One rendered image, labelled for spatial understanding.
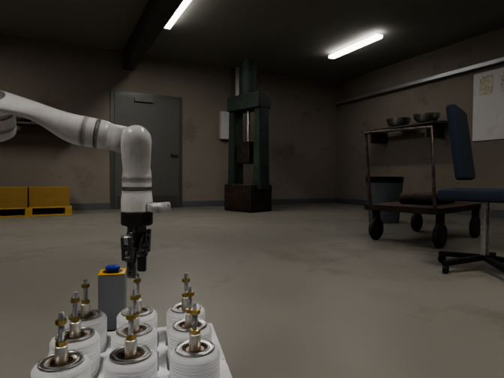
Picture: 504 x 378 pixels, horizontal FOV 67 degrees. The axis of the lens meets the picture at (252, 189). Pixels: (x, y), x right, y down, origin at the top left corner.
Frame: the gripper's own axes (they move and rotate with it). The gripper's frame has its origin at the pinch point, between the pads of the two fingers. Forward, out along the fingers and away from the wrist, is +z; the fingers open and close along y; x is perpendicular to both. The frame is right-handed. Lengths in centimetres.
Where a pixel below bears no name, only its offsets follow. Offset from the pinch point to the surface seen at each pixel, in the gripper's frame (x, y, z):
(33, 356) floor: -44, -26, 36
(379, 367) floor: 66, -29, 36
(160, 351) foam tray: 7.7, 5.2, 17.7
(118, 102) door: -265, -594, -160
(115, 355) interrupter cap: 4.9, 23.4, 10.3
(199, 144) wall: -133, -679, -91
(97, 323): -7.1, 6.2, 11.4
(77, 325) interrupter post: -6.5, 15.6, 8.3
